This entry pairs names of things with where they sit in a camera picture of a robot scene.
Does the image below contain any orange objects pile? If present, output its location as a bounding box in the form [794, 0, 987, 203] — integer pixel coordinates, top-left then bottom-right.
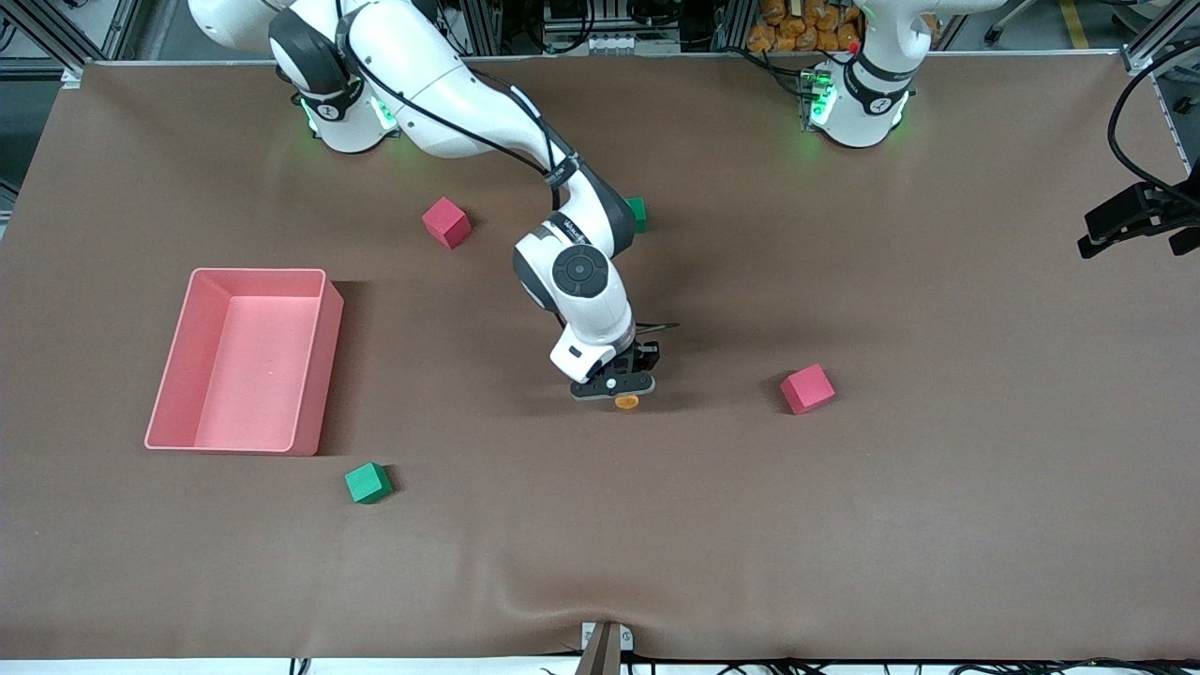
[746, 0, 865, 55]

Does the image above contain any aluminium frame strut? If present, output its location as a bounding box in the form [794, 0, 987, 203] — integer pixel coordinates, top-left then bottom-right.
[0, 0, 142, 83]
[1119, 0, 1200, 78]

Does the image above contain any pink foam cube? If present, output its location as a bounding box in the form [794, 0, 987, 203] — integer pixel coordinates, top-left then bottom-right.
[779, 363, 837, 416]
[421, 196, 473, 251]

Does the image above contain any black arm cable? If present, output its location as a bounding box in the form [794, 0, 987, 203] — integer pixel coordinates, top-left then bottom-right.
[333, 0, 587, 212]
[1106, 37, 1200, 203]

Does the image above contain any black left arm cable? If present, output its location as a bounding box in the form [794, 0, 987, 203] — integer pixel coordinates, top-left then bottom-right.
[1106, 37, 1200, 203]

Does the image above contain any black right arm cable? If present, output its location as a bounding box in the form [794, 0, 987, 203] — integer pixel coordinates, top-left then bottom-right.
[333, 0, 587, 212]

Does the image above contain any pink plastic tray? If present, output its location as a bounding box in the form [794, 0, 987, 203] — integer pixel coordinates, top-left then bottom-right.
[143, 267, 345, 458]

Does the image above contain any brown table cover mat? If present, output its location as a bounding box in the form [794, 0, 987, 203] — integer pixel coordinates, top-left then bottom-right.
[0, 52, 1200, 663]

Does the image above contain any white power strip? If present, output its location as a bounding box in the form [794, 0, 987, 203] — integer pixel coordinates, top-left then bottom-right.
[542, 33, 683, 57]

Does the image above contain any brown post with metal bracket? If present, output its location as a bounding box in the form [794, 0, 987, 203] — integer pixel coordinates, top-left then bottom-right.
[575, 621, 636, 675]

